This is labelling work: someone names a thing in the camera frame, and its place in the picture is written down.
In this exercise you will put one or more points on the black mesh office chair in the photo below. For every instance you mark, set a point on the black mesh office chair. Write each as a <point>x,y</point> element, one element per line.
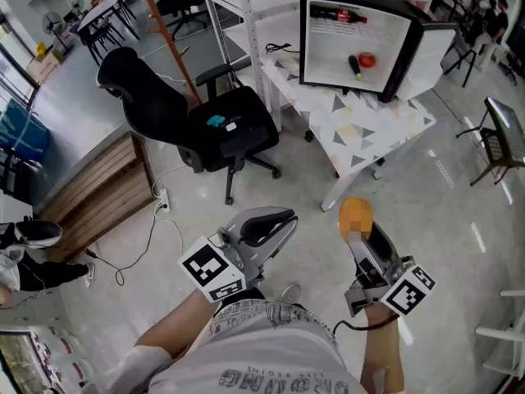
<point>180,2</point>

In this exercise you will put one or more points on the wooden slat cabinet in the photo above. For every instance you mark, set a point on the wooden slat cabinet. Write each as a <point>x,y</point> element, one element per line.
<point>98,191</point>

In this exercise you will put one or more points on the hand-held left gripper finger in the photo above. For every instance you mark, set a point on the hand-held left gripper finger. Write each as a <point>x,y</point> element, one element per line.
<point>279,232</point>
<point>262,213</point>

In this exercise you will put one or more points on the white power strip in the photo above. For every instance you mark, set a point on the white power strip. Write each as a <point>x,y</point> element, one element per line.
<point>165,200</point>

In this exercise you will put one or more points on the orange round food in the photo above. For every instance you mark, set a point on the orange round food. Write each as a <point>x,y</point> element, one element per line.
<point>355,216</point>

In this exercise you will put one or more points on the blue storage box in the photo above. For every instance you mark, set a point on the blue storage box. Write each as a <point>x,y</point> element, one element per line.
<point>20,129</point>

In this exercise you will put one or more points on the dark red-label bottle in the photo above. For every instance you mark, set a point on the dark red-label bottle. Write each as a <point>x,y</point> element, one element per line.
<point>338,15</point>

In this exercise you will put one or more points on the black slim chair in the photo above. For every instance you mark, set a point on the black slim chair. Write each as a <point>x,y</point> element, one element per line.
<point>461,62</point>

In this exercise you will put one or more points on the person's white shoe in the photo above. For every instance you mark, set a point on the person's white shoe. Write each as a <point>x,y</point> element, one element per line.
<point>292,293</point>

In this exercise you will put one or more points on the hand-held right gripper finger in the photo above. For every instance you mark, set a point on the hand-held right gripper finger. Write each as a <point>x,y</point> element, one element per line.
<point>357,249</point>
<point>383,240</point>

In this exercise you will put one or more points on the person's right forearm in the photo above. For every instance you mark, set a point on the person's right forearm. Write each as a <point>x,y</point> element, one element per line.
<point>381,355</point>

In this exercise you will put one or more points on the dark eggplant food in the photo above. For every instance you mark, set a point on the dark eggplant food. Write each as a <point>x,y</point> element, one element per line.
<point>354,67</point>

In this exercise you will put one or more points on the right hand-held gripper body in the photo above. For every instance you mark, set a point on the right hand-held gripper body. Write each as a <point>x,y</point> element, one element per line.
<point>404,290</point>

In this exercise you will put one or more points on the brown mesh chair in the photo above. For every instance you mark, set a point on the brown mesh chair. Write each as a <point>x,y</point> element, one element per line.
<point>502,138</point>

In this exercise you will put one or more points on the white frame chair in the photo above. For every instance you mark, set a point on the white frame chair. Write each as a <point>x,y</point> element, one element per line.
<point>506,335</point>

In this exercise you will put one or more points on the black standing fan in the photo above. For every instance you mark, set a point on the black standing fan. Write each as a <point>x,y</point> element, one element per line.
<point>53,23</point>

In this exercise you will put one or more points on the white printed shirt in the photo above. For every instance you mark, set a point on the white printed shirt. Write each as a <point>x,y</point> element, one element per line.
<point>254,351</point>

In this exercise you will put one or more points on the red tomato food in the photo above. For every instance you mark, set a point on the red tomato food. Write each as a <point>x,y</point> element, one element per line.
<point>366,60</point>

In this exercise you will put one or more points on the orange metal pole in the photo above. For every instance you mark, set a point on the orange metal pole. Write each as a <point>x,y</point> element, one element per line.
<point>168,35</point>

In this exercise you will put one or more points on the white metal rack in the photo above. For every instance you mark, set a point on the white metal rack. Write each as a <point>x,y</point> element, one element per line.
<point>254,35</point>

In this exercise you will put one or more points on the blue item on chair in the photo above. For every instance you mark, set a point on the blue item on chair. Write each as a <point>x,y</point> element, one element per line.
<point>215,120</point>

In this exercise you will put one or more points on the cardboard box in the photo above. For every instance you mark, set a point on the cardboard box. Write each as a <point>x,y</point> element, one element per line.
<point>45,66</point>

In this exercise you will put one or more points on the white triangle-pattern table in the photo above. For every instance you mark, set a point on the white triangle-pattern table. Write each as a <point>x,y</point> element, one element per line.
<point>361,134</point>

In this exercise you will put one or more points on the person's left forearm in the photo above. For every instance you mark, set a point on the person's left forearm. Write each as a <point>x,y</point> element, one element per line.
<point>176,326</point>

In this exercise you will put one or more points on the white table with black legs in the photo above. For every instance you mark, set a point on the white table with black legs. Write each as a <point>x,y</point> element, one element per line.
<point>102,15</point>

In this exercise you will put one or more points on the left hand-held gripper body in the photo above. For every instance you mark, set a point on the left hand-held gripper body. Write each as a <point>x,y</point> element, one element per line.
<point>210,270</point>

